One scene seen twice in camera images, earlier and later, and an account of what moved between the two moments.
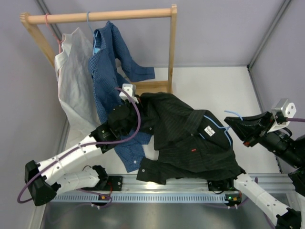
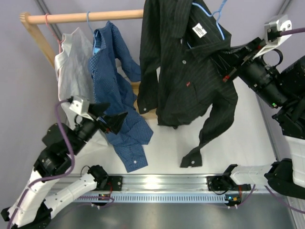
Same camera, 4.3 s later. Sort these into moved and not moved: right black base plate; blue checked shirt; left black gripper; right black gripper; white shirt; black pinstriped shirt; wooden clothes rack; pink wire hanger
Moved: black pinstriped shirt; right black gripper; left black gripper
Not moved: wooden clothes rack; pink wire hanger; white shirt; right black base plate; blue checked shirt
